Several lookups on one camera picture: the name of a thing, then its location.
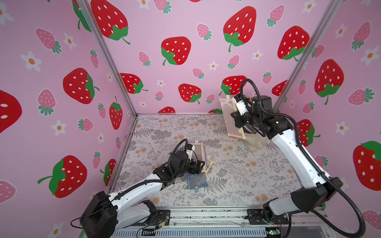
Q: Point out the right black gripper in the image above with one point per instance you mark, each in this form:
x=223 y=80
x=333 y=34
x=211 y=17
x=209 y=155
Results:
x=238 y=115

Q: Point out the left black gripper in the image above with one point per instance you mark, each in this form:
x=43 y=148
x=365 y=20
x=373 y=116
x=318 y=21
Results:
x=197 y=169

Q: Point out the grey-blue mesh pouch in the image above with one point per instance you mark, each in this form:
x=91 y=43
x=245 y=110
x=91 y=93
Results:
x=194 y=182

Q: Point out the cream pouch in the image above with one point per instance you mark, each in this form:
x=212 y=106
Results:
x=228 y=107

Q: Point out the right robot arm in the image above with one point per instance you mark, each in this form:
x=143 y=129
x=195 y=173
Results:
x=315 y=189

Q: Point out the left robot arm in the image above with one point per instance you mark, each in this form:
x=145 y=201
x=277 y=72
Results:
x=107 y=213

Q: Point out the cream trim pouch underneath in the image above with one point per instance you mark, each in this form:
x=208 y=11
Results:
x=208 y=164

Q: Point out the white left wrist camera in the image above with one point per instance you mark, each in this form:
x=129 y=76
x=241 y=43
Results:
x=189 y=149

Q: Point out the beige canvas bag orange handles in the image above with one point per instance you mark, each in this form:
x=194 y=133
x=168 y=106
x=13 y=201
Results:
x=255 y=140

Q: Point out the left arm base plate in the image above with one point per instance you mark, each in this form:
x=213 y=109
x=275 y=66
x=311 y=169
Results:
x=156 y=218

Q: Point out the aluminium front rail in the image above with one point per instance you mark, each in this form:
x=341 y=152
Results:
x=226 y=222

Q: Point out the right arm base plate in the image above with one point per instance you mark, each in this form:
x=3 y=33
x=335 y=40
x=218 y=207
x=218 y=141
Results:
x=260 y=217

